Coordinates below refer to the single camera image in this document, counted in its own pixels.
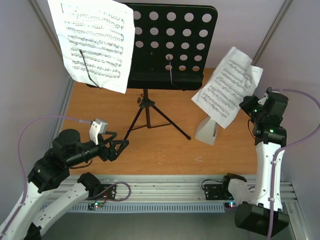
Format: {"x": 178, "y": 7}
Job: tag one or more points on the grey slotted cable duct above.
{"x": 142, "y": 208}

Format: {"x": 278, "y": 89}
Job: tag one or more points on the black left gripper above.
{"x": 112, "y": 154}

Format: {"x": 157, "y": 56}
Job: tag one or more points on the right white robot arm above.
{"x": 260, "y": 210}

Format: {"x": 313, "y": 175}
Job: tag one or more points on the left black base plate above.
{"x": 107, "y": 191}

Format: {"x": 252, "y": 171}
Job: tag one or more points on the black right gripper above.
{"x": 249, "y": 105}

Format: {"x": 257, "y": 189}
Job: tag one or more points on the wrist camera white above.
{"x": 265, "y": 96}
{"x": 98, "y": 127}

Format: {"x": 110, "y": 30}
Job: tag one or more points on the black tripod music stand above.
{"x": 171, "y": 46}

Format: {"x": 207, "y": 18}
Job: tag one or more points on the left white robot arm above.
{"x": 28, "y": 221}

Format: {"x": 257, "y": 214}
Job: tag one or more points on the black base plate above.
{"x": 107, "y": 191}
{"x": 216, "y": 192}

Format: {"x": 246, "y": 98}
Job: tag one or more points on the sheet music page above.
{"x": 234, "y": 78}

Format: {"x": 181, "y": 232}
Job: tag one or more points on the aluminium front rail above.
{"x": 162, "y": 188}

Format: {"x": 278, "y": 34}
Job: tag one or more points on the aluminium frame rail left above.
{"x": 55, "y": 85}

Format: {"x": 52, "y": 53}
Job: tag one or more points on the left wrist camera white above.
{"x": 98, "y": 127}

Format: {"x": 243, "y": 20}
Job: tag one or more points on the white metronome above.
{"x": 206, "y": 131}

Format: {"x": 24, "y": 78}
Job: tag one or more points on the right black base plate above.
{"x": 216, "y": 192}

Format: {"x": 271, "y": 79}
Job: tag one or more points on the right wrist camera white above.
{"x": 265, "y": 96}

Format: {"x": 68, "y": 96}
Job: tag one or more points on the white sheet paper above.
{"x": 97, "y": 40}

